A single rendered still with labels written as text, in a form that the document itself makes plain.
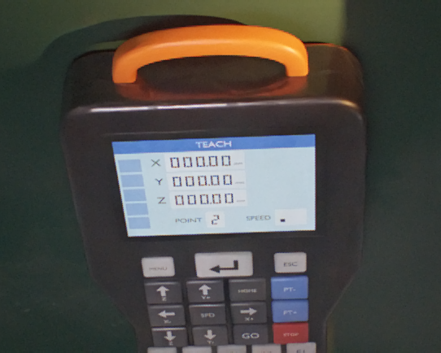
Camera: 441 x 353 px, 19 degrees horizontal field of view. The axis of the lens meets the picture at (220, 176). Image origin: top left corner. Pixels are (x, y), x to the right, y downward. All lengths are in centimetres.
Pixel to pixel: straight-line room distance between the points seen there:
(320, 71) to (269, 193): 4
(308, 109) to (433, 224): 10
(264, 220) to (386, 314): 10
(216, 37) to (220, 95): 2
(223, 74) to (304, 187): 4
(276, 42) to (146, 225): 8
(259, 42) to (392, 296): 15
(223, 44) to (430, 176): 10
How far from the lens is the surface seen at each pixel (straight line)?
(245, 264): 42
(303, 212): 40
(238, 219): 40
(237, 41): 36
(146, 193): 39
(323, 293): 43
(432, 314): 49
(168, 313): 44
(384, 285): 48
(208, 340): 45
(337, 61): 38
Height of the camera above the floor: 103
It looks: 41 degrees down
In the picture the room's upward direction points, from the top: 180 degrees clockwise
